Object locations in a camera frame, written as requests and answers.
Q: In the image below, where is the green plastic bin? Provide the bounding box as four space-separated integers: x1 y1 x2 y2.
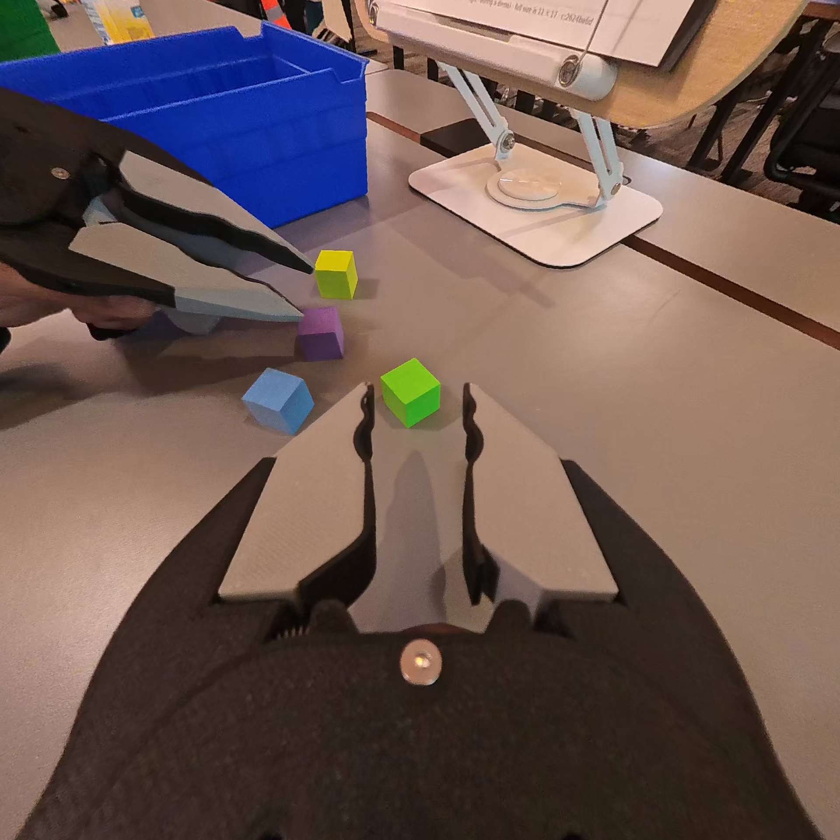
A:
0 0 61 63

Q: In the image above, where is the person's left hand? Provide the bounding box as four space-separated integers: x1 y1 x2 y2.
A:
0 266 160 334

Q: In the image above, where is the printed instruction sheet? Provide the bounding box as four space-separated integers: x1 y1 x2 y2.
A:
387 0 698 68

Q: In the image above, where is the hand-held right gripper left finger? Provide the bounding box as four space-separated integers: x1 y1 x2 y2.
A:
218 384 377 608

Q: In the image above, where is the blue plastic bin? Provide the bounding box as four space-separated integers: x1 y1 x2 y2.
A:
0 23 370 229

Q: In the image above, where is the white document stand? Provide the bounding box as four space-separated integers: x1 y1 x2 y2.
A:
364 0 808 269

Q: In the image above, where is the blue foam cube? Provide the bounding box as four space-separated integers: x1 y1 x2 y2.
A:
241 367 315 435

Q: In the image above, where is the yellow foam cube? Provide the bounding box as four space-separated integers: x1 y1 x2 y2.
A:
314 249 358 301

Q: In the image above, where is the disinfectant wipes canister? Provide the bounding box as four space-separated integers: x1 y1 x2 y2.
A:
82 0 155 46

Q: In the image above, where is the green foam cube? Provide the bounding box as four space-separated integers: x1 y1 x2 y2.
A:
381 357 442 429

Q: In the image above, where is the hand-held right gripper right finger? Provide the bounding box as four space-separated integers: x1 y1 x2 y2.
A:
462 384 620 606

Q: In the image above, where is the purple foam cube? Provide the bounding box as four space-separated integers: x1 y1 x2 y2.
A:
297 306 345 362

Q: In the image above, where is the black office chair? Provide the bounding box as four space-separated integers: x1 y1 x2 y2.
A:
764 39 840 219

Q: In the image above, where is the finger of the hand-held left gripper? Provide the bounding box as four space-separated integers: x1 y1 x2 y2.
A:
69 223 305 324
117 151 316 277

